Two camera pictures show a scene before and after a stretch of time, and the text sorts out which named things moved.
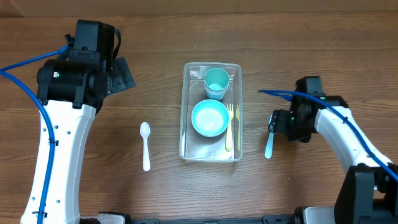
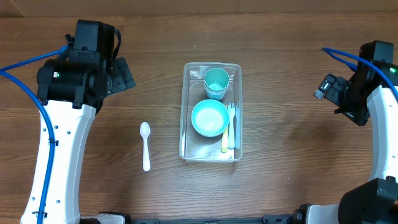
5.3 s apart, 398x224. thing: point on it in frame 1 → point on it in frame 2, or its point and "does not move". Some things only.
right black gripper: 278,116 → 333,85
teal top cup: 216,79 does not move
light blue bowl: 209,117 does not move
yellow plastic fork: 229,138 → 224,141
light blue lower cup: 216,94 does not move
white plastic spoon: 145,129 does not move
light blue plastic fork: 268,150 → 231,110
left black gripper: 119,73 does not move
